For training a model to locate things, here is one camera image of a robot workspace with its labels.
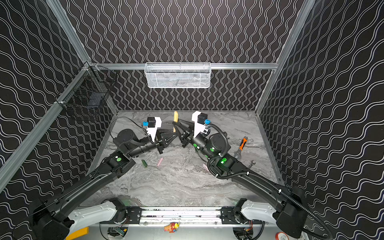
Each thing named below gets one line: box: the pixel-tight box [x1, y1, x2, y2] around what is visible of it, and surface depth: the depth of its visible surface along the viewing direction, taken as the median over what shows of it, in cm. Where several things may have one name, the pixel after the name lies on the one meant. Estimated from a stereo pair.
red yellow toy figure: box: [164, 222, 180, 233], surface depth 70 cm
